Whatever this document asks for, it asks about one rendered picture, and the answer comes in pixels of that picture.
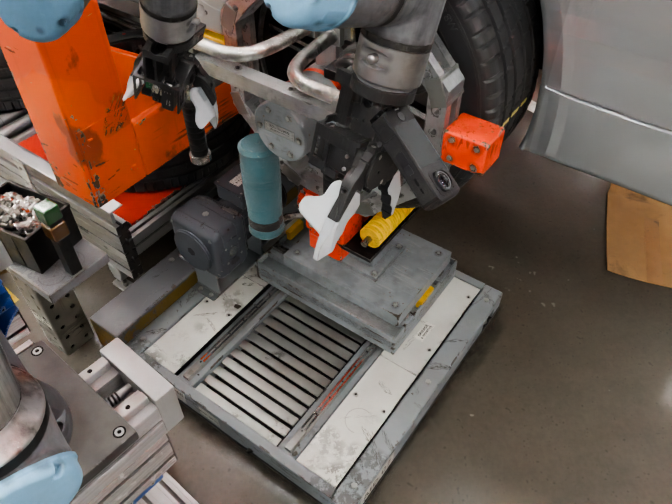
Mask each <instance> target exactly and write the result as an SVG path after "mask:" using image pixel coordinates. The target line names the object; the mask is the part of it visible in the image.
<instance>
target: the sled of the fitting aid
mask: <svg viewBox="0 0 672 504"><path fill-rule="evenodd" d="M308 231H309V228H307V227H306V219H305V218H304V217H303V218H302V219H301V220H300V219H299V220H298V221H296V222H295V223H294V224H293V225H292V226H291V227H290V228H289V229H288V230H286V234H285V235H283V236H282V237H281V238H280V239H279V240H278V241H277V242H276V243H275V244H273V245H272V246H271V247H270V248H269V249H268V250H267V251H266V252H265V253H263V254H262V255H261V256H260V257H259V258H258V259H257V260H256V268H257V276H258V278H260V279H262V280H264V281H265V282H267V283H269V284H271V285H272V286H274V287H276V288H277V289H279V290H281V291H283V292H284V293H286V294H288V295H290V296H291V297H293V298H295V299H297V300H298V301H300V302H302V303H304V304H305V305H307V306H309V307H311V308H312V309H314V310H316V311H317V312H319V313H321V314H323V315H324V316H326V317H328V318H330V319H331V320H333V321H335V322H337V323H338V324H340V325H342V326H344V327H345V328H347V329H349V330H351V331H352V332H354V333H356V334H357V335H359V336H361V337H363V338H364V339H366V340H368V341H370V342H371V343H373V344H375V345H377V346H378V347H380V348H382V349H384V350H385V351H387V352H389V353H390V354H392V355H394V353H395V352H396V351H397V350H398V348H399V347H400V346H401V344H402V343H403V342H404V341H405V339H406V338H407V337H408V336H409V334H410V333H411V332H412V330H413V329H414V328H415V327H416V325H417V324H418V323H419V321H420V320H421V319H422V318H423V316H424V315H425V314H426V313H427V311H428V310H429V309H430V307H431V306H432V305H433V304H434V302H435V301H436V300H437V298H438V297H439V296H440V295H441V293H442V292H443V291H444V290H445V288H446V287H447V286H448V284H449V283H450V282H451V281H452V279H453V278H454V276H455V271H456V266H457V260H455V259H453V258H450V262H449V264H448V265H447V266H446V267H445V269H444V270H443V271H442V272H441V274H440V275H439V276H438V277H437V278H436V280H435V281H434V282H433V283H432V285H431V286H430V287H429V288H428V290H427V291H426V292H425V293H424V295H423V296H422V297H421V298H420V299H419V301H418V302H417V303H416V304H415V306H414V307H413V308H412V309H411V311H410V312H409V313H408V314H407V316H406V317H405V318H404V319H403V321H402V322H401V323H400V324H399V325H398V326H395V325H394V324H392V323H390V322H388V321H386V320H385V319H383V318H381V317H379V316H377V315H375V314H374V313H372V312H370V311H368V310H366V309H365V308H363V307H361V306H359V305H357V304H355V303H354V302H352V301H350V300H348V299H346V298H345V297H343V296H341V295H339V294H337V293H336V292H334V291H332V290H330V289H328V288H326V287H325V286H323V285H321V284H319V283H317V282H316V281H314V280H312V279H310V278H308V277H307V276H305V275H303V274H301V273H299V272H297V271H296V270H294V269H292V268H290V267H288V266H287V265H285V264H284V254H285V253H286V252H287V251H288V250H289V249H290V248H291V247H292V246H293V245H294V244H295V243H296V242H297V241H298V240H300V239H301V238H302V237H303V236H304V235H305V234H306V233H307V232H308Z"/></svg>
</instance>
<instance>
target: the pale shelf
mask: <svg viewBox="0 0 672 504"><path fill-rule="evenodd" d="M73 247H74V250H75V252H76V254H77V256H78V259H79V261H80V263H81V266H82V267H83V268H84V271H82V272H81V273H80V274H78V275H77V276H76V277H74V278H73V277H71V276H70V275H68V274H67V273H66V272H65V271H64V270H65V269H64V267H63V264H62V262H61V260H60V259H59V260H58V261H56V262H55V263H54V264H53V265H52V266H51V267H50V268H49V269H48V270H46V271H45V272H44V273H43V274H41V273H39V272H36V271H34V270H32V269H30V268H28V267H25V266H23V265H21V264H19V263H16V262H14V261H12V262H13V264H12V265H11V266H9V267H7V268H6V269H5V270H7V271H8V272H10V273H11V274H12V275H14V276H15V277H16V278H18V279H19V280H21V281H22V282H23V283H25V284H26V285H27V286H29V287H30V288H32V289H33V290H34V291H36V292H37V293H39V294H40V295H41V296H43V297H44V298H45V299H47V300H48V301H50V302H51V303H52V304H53V303H55V302H57V301H58V300H59V299H61V298H62V297H63V296H65V295H66V294H67V293H69V292H70V291H71V290H73V289H74V288H75V287H77V286H78V285H79V284H81V283H82V282H83V281H85V280H86V279H87V278H89V277H90V276H91V275H93V274H94V273H95V272H97V271H98V270H99V269H101V268H102V267H103V266H105V265H106V264H107V263H109V262H110V260H109V257H108V255H107V253H106V252H104V251H103V250H101V249H99V248H98V247H96V246H95V245H93V244H92V243H90V242H88V241H87V240H85V239H84V238H82V239H81V240H80V241H79V242H78V243H77V244H75V245H74V246H73Z"/></svg>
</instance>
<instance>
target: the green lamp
mask: <svg viewBox="0 0 672 504"><path fill-rule="evenodd" d="M33 210H34V212H35V214H36V216H37V218H38V220H39V221H41V222H42V223H44V224H46V225H47V226H51V225H52V224H54V223H55V222H57V221H58V220H60V219H61V218H62V217H63V215H62V212H61V210H60V208H59V206H58V204H57V203H55V202H53V201H52V200H50V199H49V198H46V199H44V200H43V201H41V202H39V203H38V204H36V205H35V206H33Z"/></svg>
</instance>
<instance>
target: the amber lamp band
mask: <svg viewBox="0 0 672 504"><path fill-rule="evenodd" d="M61 220H62V219H61ZM41 227H42V229H43V231H44V233H45V235H46V236H47V237H48V238H50V239H51V240H53V241H54V242H59V241H60V240H61V239H63V238H64V237H66V236H67V235H69V234H70V231H69V229H68V226H67V224H66V222H65V221H64V220H62V222H61V223H59V224H58V225H56V226H55V227H53V228H49V227H48V226H46V225H44V224H43V223H41Z"/></svg>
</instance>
